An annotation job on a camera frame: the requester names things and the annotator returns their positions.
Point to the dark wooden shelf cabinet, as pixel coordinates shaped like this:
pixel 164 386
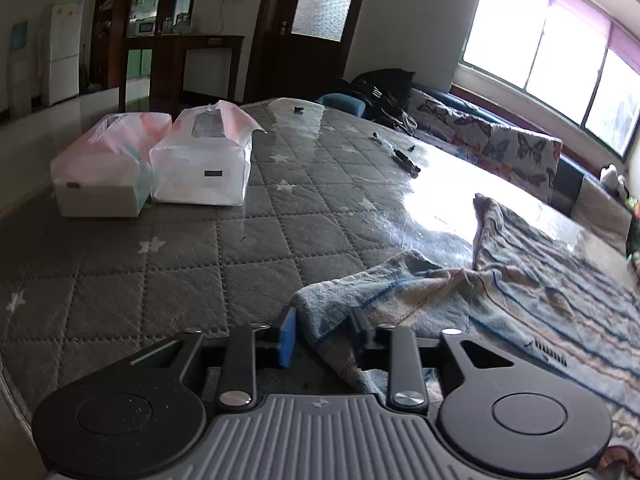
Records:
pixel 112 15

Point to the white water dispenser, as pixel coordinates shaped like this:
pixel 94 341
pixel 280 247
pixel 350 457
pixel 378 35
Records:
pixel 19 70

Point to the black bag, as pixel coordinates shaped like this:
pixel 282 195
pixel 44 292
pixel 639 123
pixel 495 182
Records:
pixel 382 92

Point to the tissue pack with box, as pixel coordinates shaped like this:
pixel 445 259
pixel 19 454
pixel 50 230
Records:
pixel 100 170

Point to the white refrigerator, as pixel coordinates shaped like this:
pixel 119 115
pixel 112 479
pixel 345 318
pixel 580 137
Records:
pixel 62 50

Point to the black hand tool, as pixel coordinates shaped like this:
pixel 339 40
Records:
pixel 404 160

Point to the butterfly print cushion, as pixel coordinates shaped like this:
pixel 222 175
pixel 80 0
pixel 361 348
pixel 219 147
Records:
pixel 500 145

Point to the purple window blind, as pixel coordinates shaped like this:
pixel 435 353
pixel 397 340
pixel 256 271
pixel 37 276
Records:
pixel 575 2

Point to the blue striped towel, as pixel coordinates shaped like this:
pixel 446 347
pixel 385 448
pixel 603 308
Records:
pixel 525 280

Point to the orange green plush toy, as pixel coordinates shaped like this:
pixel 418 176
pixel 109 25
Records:
pixel 635 260

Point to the white tissue pack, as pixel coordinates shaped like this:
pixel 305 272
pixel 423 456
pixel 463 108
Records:
pixel 200 165

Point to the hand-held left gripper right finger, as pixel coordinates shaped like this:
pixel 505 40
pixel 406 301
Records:
pixel 359 335

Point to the blue chair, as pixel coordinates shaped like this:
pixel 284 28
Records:
pixel 340 102

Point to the grey cushion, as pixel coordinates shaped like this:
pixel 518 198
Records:
pixel 600 210

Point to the wooden door with frosted glass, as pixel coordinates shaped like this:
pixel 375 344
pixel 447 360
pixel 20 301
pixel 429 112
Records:
pixel 270 35

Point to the blue sofa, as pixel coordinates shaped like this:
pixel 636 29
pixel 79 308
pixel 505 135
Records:
pixel 570 172

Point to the window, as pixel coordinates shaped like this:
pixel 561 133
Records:
pixel 550 35

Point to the dark wooden console table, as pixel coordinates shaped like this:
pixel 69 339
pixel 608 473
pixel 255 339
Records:
pixel 170 60

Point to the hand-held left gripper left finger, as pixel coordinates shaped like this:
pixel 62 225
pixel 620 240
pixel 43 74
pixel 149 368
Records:
pixel 288 336

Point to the white plush toy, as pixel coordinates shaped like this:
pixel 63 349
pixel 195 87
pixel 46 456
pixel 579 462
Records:
pixel 611 176

